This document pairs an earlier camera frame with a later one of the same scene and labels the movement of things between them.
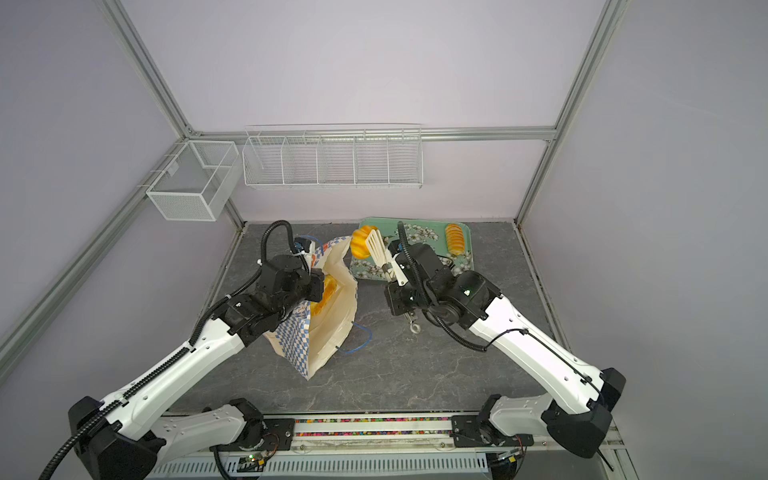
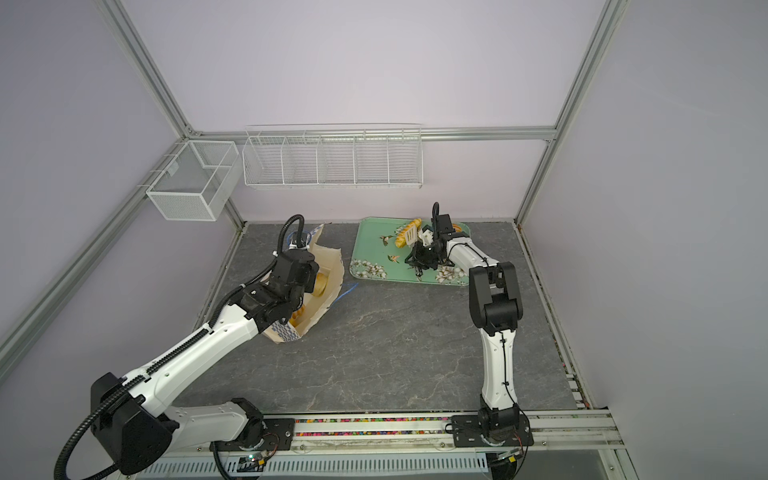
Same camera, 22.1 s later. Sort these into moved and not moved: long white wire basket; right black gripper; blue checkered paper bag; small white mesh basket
Moved: right black gripper; blue checkered paper bag
Not moved: long white wire basket; small white mesh basket
